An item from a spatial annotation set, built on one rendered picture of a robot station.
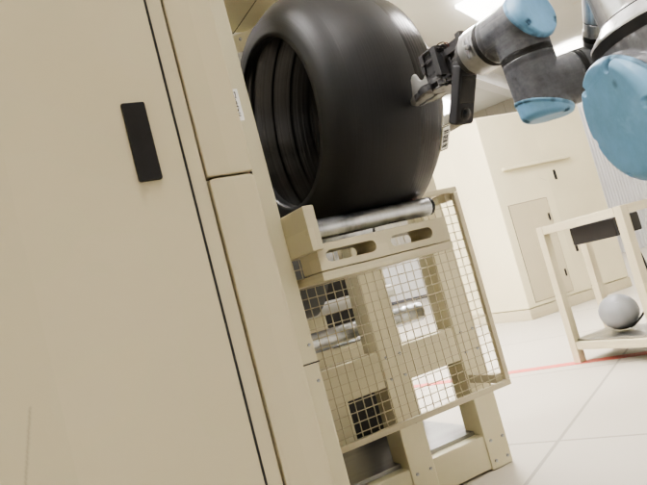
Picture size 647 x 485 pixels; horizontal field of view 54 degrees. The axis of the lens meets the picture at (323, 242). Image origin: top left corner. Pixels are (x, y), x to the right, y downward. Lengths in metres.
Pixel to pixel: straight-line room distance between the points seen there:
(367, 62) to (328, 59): 0.08
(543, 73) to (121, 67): 0.74
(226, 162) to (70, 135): 0.14
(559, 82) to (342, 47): 0.48
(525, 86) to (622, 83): 0.43
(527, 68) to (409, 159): 0.41
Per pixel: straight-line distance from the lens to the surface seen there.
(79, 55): 0.64
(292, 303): 1.42
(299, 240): 1.37
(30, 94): 0.62
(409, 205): 1.52
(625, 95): 0.76
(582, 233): 3.78
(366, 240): 1.41
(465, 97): 1.31
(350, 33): 1.44
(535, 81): 1.16
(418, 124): 1.46
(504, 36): 1.19
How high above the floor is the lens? 0.77
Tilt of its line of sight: 4 degrees up
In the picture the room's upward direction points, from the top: 15 degrees counter-clockwise
